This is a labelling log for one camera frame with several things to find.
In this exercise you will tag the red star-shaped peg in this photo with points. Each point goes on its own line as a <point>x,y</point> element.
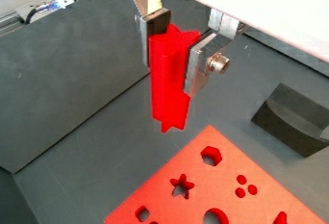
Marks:
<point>167,55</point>

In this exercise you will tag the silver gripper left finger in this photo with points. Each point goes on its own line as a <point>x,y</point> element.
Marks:
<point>154,20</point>

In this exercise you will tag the grey upright panel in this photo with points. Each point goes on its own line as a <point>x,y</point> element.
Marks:
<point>64,66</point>

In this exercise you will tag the red shape sorter board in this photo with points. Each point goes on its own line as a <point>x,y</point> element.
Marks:
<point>211,177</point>

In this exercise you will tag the black rectangular block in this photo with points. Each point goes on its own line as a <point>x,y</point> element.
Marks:
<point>295,120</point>

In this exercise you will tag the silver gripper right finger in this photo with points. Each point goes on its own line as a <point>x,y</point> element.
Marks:
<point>206,58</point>

